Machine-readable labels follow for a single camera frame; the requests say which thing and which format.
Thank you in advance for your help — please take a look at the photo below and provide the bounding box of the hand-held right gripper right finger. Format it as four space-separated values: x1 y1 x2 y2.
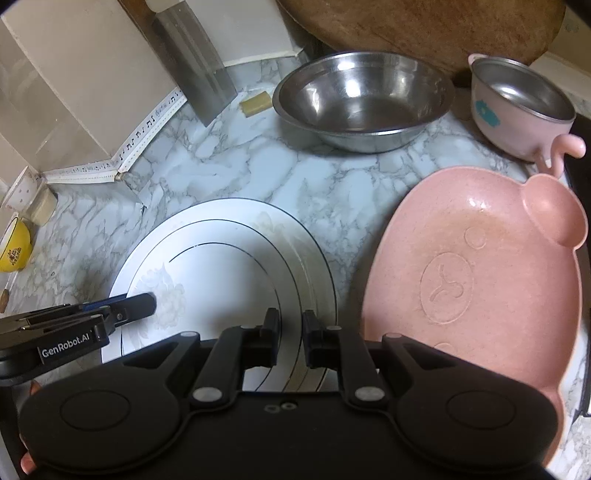
302 310 467 409

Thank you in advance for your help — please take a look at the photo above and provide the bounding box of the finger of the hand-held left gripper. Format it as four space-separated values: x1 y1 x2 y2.
0 294 157 334

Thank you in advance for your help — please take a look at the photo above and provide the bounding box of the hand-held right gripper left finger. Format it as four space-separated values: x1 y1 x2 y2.
122 308 281 409

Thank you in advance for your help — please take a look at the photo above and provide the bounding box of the pink bear-shaped plate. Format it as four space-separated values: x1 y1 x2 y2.
360 167 583 468

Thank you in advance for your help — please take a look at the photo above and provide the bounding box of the large steel bowl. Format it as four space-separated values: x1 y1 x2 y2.
272 51 455 153

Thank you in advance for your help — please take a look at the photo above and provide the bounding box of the pink steel-lined bowl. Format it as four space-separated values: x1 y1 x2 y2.
467 53 587 180

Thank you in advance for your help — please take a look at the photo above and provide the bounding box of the person's left hand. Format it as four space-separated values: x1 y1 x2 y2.
18 379 43 476

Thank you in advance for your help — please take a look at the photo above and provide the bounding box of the yellow bowl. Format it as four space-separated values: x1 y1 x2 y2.
0 217 33 273

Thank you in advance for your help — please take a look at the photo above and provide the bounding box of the white dotted cup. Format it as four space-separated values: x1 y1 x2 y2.
0 167 47 213

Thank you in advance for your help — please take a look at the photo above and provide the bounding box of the white music-note edge strip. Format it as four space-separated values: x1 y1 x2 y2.
44 89 186 183

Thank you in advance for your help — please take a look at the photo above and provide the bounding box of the small tan block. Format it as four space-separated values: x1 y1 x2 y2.
240 91 271 118

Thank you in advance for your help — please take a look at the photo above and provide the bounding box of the steel cleaver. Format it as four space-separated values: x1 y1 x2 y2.
117 0 238 126

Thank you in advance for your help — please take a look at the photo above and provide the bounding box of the round wooden cutting board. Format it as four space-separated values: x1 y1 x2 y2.
276 0 566 77

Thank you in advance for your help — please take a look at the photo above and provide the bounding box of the brown-handled utensil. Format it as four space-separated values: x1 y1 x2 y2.
0 272 19 312

